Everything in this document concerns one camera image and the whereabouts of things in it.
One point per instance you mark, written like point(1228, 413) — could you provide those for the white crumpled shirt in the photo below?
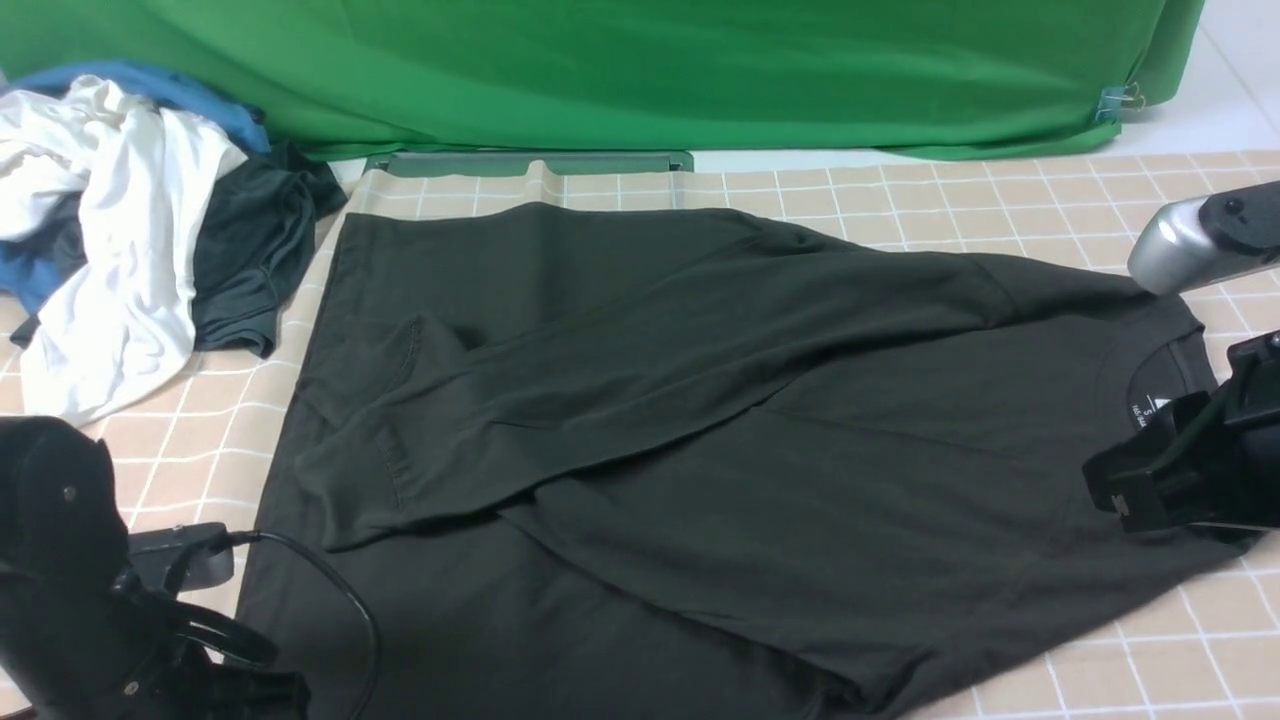
point(121, 326)

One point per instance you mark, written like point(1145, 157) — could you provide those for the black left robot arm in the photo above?
point(63, 539)

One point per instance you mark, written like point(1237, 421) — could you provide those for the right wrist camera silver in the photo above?
point(1194, 243)

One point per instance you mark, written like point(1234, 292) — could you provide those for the dark gray long-sleeved shirt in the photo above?
point(702, 465)

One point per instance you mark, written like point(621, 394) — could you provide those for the green backdrop cloth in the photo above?
point(935, 80)

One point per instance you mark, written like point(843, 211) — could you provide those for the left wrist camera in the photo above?
point(181, 559)

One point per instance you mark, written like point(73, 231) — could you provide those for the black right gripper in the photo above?
point(1193, 453)

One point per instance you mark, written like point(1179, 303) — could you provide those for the blue crumpled shirt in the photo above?
point(150, 95)

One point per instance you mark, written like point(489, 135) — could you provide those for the dark green crumpled shirt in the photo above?
point(252, 252)

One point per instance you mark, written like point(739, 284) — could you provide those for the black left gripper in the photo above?
point(141, 655)

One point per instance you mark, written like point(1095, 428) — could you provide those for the metal binder clip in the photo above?
point(1114, 101)

